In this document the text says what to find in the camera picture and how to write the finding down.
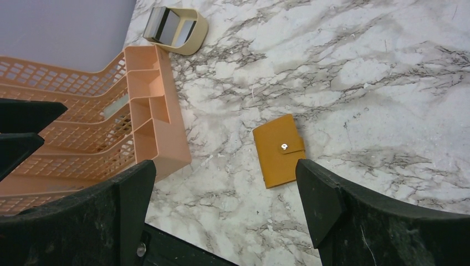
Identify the beige oval plastic tray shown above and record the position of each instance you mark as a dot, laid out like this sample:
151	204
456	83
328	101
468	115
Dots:
178	30

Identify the pink plastic desk organizer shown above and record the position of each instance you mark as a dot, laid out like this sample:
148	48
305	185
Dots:
82	148

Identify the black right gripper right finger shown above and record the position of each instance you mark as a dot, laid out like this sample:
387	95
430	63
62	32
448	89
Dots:
350	224

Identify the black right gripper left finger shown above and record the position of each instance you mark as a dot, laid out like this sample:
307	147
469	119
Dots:
99	225

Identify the stack of grey cards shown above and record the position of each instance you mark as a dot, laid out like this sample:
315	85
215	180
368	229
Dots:
155	24

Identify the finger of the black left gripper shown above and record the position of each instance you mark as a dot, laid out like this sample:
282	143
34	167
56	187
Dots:
24	116
16	148

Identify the yellow leather card holder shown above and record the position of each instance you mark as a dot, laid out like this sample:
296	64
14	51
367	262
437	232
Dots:
279	147

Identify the loose striped card in tray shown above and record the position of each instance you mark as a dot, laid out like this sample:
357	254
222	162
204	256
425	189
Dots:
185	32

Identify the grey deli box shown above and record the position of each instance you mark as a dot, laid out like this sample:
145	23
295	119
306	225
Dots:
114	107

